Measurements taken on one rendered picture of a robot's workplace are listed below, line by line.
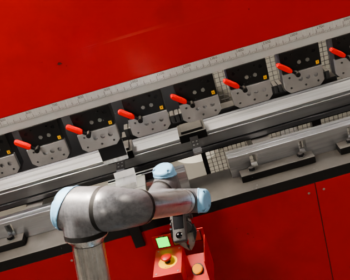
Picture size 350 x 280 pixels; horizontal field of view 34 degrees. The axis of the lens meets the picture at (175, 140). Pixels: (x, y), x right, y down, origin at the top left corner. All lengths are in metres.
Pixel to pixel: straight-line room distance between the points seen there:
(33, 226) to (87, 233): 0.94
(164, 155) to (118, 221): 1.13
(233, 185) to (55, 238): 0.74
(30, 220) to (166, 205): 0.95
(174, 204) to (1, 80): 0.85
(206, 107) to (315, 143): 0.48
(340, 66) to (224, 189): 0.64
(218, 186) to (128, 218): 0.92
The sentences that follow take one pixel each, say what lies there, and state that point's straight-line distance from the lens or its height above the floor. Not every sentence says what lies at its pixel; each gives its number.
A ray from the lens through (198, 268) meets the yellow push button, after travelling 2.17.
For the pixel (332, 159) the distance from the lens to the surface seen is 2.32.
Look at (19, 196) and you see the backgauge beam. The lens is 2.65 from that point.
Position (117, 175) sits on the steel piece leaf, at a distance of 2.31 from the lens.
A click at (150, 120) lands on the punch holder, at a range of 2.15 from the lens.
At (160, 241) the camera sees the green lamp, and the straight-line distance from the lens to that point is 2.20.
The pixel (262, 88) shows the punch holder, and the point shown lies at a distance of 2.18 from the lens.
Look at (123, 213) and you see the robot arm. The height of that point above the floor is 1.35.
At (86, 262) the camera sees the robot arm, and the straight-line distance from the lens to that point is 1.53.
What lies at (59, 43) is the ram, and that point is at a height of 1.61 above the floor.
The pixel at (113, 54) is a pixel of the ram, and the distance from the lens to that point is 2.06.
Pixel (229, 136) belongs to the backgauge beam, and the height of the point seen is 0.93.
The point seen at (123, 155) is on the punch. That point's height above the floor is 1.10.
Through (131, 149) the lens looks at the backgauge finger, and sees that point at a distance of 2.45.
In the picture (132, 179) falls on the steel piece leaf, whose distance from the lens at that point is 2.28.
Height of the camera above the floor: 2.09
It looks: 26 degrees down
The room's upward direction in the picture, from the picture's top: 17 degrees counter-clockwise
